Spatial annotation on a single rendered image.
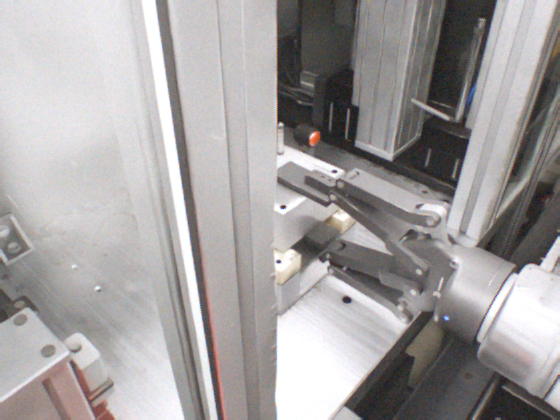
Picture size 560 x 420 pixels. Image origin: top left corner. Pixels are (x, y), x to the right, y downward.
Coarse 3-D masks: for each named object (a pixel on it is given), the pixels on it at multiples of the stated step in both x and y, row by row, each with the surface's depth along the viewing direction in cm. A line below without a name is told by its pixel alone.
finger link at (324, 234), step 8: (320, 224) 51; (328, 224) 51; (312, 232) 50; (320, 232) 50; (328, 232) 50; (336, 232) 50; (312, 240) 49; (320, 240) 49; (328, 240) 49; (320, 248) 49
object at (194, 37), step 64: (192, 0) 13; (256, 0) 15; (512, 0) 44; (192, 64) 14; (256, 64) 16; (192, 128) 15; (256, 128) 18; (512, 128) 50; (192, 192) 16; (256, 192) 19; (256, 256) 21; (256, 320) 24
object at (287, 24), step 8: (280, 0) 42; (288, 0) 42; (296, 0) 43; (280, 8) 42; (288, 8) 43; (296, 8) 43; (280, 16) 42; (288, 16) 43; (296, 16) 44; (280, 24) 43; (288, 24) 44; (296, 24) 44; (280, 32) 43; (288, 32) 44
